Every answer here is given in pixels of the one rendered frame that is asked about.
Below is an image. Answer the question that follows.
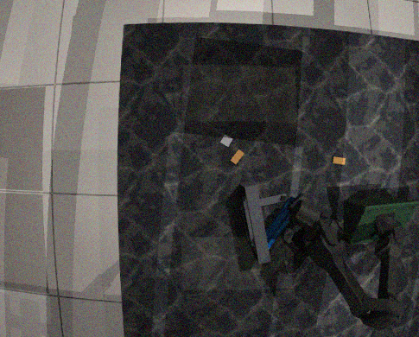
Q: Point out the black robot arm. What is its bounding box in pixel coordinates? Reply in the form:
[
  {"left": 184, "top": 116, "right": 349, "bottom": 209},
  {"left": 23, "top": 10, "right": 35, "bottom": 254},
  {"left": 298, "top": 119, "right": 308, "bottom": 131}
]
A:
[{"left": 289, "top": 200, "right": 406, "bottom": 331}]

